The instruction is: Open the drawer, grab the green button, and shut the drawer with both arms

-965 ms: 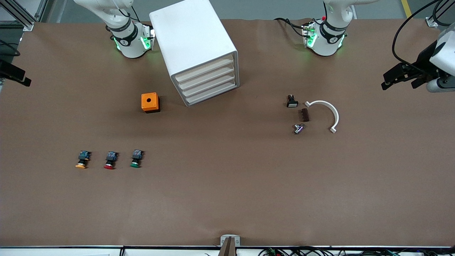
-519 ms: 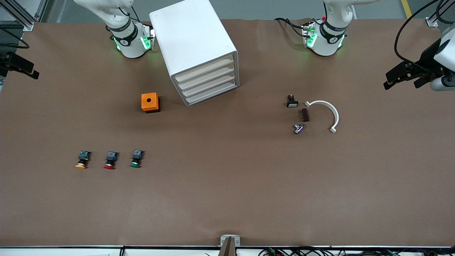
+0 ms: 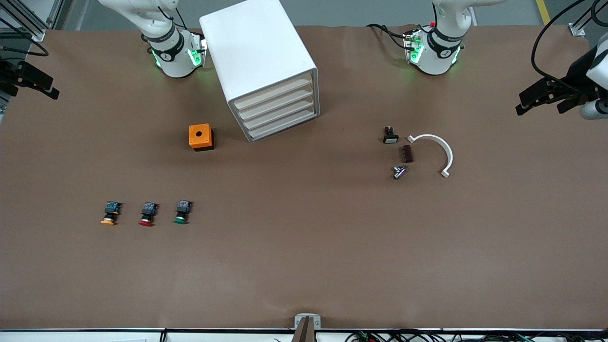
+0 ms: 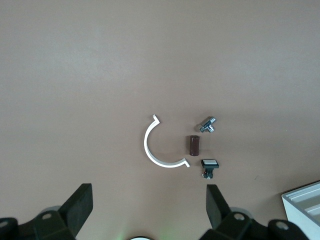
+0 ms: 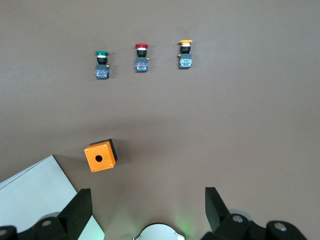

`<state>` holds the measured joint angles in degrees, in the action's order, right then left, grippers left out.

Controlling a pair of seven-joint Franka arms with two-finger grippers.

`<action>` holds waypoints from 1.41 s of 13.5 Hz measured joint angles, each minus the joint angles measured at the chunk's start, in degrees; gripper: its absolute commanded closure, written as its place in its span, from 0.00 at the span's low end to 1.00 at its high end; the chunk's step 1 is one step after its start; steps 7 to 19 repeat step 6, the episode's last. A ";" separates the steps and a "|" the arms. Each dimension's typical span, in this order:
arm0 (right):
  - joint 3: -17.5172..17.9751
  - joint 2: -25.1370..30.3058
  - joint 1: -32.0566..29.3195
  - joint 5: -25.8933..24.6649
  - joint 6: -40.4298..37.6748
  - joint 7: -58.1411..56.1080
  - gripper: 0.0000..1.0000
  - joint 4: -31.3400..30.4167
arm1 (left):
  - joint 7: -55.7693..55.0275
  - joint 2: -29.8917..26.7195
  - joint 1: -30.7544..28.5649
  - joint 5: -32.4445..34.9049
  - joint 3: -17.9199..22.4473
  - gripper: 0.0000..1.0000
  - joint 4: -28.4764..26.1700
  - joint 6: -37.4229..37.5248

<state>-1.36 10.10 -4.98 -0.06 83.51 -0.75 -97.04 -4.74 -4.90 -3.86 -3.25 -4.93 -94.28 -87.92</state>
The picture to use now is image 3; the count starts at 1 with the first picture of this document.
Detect orange button enclosure box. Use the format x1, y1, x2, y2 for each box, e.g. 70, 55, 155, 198
189, 123, 214, 152

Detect brown table cover mat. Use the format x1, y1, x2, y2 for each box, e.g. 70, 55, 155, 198
0, 24, 608, 331

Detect yellow mushroom push button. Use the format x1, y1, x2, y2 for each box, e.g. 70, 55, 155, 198
100, 201, 122, 226

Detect white curved plastic clip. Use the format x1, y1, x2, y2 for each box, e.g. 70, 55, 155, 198
407, 134, 454, 179

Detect red mushroom push button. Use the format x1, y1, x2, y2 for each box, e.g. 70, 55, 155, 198
138, 202, 160, 227

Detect grey metal bracket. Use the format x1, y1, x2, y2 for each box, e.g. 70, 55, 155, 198
294, 313, 322, 342

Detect white plastic drawer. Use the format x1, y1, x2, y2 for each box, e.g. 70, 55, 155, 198
242, 96, 317, 131
247, 107, 319, 142
233, 71, 315, 111
237, 85, 316, 122

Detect white drawer cabinet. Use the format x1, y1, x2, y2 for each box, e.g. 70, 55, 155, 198
199, 0, 320, 143

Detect white table edge rail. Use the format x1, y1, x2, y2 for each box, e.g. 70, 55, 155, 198
0, 328, 608, 342

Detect green mushroom push button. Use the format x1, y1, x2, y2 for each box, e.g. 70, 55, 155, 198
173, 200, 193, 225

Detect aluminium frame profile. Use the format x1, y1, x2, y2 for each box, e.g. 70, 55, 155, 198
0, 0, 65, 42
569, 0, 608, 38

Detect tangled black cables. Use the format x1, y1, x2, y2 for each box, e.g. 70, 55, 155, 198
344, 329, 608, 342

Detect black arm base cable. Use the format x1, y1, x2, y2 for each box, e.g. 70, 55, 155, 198
366, 23, 418, 50

